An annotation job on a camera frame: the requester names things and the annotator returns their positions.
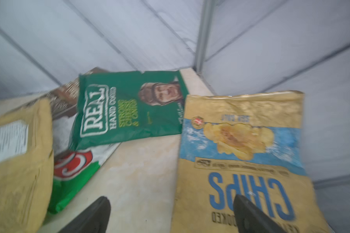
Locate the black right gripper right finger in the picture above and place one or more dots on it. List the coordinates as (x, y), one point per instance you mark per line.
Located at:
(250, 219)

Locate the tan kraft chips bag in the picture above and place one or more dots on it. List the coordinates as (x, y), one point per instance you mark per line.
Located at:
(26, 167)

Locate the brown chips bag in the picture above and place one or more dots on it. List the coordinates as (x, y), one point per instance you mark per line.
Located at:
(62, 100)

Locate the kettle cooked chips bag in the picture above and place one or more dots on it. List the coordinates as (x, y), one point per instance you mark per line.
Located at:
(244, 145)

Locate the green Real chips bag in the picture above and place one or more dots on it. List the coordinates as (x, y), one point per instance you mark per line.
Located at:
(119, 107)

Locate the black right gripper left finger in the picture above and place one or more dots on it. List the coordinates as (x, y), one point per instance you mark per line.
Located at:
(94, 219)

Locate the metal corner post right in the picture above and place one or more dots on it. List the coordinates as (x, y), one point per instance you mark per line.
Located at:
(204, 33)

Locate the green white acefood bag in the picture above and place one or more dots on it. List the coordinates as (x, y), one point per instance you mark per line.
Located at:
(72, 169)

